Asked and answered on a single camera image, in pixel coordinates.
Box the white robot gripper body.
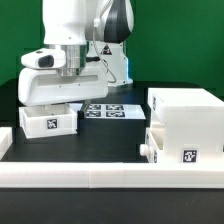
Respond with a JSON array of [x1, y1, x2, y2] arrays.
[[18, 66, 108, 106]]

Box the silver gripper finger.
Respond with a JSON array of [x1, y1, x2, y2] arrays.
[[77, 102, 90, 120]]

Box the white drawer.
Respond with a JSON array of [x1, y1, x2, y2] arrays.
[[140, 128, 164, 163], [19, 104, 77, 139]]

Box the white drawer cabinet box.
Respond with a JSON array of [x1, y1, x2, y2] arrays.
[[148, 88, 224, 164]]

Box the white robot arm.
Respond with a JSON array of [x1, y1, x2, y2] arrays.
[[18, 0, 134, 110]]

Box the white marker sheet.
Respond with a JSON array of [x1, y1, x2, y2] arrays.
[[85, 104, 145, 120]]

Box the white left fence rail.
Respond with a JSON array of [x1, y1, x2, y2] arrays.
[[0, 127, 13, 160]]

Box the white fence rail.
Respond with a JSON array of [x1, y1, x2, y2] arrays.
[[0, 162, 224, 189], [0, 127, 13, 160]]

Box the white front fence rail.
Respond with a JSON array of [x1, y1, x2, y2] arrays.
[[0, 162, 224, 189]]

